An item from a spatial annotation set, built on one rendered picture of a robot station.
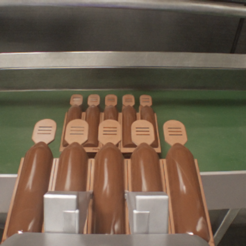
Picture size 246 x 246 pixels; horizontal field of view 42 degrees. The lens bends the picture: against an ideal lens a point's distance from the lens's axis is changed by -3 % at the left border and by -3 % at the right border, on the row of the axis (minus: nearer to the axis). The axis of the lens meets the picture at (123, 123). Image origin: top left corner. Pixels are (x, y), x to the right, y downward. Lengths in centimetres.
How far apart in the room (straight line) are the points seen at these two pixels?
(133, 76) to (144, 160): 27
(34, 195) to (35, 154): 3
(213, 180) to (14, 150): 22
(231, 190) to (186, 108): 12
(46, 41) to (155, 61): 18
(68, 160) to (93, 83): 28
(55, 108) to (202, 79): 20
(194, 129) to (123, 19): 20
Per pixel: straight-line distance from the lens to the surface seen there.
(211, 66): 46
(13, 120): 43
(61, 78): 45
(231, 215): 73
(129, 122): 36
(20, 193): 18
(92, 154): 35
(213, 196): 39
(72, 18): 51
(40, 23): 52
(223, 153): 39
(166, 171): 19
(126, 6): 32
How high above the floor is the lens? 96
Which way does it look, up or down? 43 degrees down
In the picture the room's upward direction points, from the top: 5 degrees clockwise
